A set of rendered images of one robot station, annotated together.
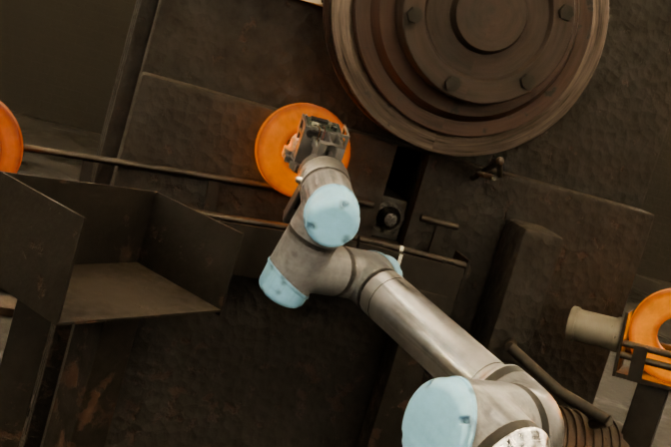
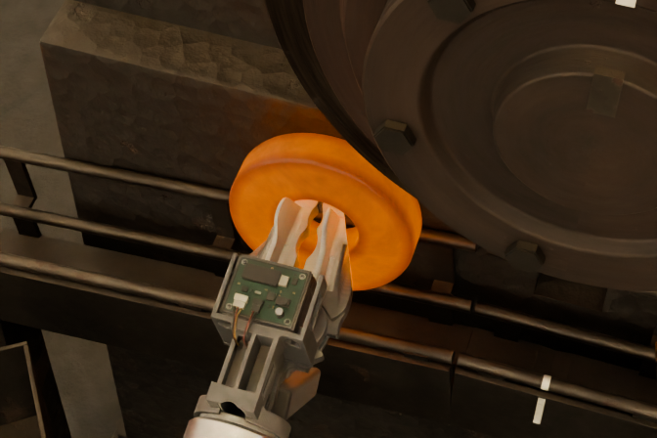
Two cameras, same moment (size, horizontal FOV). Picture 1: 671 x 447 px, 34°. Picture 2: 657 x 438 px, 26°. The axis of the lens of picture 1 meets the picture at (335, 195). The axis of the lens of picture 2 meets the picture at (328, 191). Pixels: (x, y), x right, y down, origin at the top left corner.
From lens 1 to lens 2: 1.43 m
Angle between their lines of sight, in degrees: 51
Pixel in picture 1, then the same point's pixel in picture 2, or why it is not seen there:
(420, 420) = not seen: outside the picture
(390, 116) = not seen: hidden behind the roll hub
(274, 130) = (249, 196)
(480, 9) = (558, 139)
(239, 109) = (223, 99)
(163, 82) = (75, 55)
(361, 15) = (331, 57)
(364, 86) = not seen: hidden behind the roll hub
